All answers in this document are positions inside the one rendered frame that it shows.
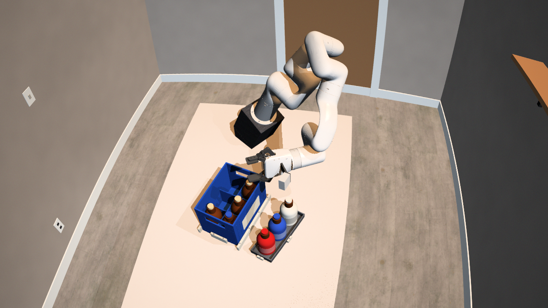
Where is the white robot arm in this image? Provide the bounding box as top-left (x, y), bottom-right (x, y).
top-left (250, 31), bottom-right (348, 170)

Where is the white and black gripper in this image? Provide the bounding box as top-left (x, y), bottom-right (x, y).
top-left (245, 147), bottom-right (294, 183)

